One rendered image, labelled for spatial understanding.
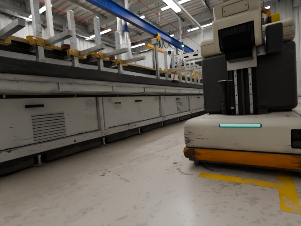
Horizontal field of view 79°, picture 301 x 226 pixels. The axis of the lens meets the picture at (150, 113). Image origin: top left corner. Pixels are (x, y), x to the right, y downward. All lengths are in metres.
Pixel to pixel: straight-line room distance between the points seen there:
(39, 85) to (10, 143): 0.43
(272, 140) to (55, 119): 1.46
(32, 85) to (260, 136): 1.30
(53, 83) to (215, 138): 1.08
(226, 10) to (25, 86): 1.21
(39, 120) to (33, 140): 0.15
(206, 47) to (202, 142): 0.68
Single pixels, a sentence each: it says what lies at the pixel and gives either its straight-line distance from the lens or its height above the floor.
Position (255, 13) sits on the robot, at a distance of 1.10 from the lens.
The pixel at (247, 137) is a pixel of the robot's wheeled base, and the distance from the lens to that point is 1.01.
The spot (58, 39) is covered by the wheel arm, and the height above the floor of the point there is 0.81.
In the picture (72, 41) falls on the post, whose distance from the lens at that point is 1.54.
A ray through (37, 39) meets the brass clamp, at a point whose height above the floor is 0.84.
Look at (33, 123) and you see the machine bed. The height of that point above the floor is 0.32.
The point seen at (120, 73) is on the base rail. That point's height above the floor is 0.69.
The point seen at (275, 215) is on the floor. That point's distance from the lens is 0.79.
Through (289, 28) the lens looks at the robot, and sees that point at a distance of 1.37.
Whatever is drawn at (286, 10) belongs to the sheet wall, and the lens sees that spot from 12.24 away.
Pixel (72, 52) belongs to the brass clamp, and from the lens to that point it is 1.50.
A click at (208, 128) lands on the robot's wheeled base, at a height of 0.23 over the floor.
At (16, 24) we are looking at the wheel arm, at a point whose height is 0.79.
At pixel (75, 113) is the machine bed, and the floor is 0.35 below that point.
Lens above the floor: 0.39
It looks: 3 degrees down
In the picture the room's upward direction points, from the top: 4 degrees counter-clockwise
